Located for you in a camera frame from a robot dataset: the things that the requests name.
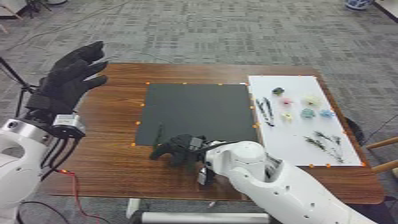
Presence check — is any green sprig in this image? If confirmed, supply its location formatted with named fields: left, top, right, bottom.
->
left=254, top=98, right=266, bottom=123
left=261, top=96, right=277, bottom=128
left=313, top=130, right=345, bottom=148
left=302, top=135, right=346, bottom=165

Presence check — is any teal flower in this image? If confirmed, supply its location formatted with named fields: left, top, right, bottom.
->
left=298, top=108, right=318, bottom=120

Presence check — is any wooden chair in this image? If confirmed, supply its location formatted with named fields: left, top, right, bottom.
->
left=364, top=135, right=398, bottom=175

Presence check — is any black cable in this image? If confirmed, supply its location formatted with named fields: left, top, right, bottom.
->
left=16, top=200, right=74, bottom=224

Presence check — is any blue flower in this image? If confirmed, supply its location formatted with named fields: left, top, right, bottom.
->
left=318, top=109, right=337, bottom=119

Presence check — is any red cable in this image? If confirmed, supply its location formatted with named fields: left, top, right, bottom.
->
left=58, top=169, right=106, bottom=224

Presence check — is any dark mat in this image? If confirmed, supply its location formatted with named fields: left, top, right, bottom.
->
left=133, top=83, right=261, bottom=147

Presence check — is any white flower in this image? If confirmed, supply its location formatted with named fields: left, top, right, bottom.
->
left=304, top=95, right=321, bottom=106

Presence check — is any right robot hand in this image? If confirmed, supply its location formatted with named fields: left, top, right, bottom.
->
left=147, top=133, right=209, bottom=168

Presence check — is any black tripod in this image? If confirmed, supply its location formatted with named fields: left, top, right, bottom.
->
left=0, top=56, right=39, bottom=118

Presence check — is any white sheet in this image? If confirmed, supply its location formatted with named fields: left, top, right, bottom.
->
left=245, top=75, right=364, bottom=167

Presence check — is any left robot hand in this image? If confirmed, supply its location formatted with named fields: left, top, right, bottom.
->
left=25, top=40, right=110, bottom=116

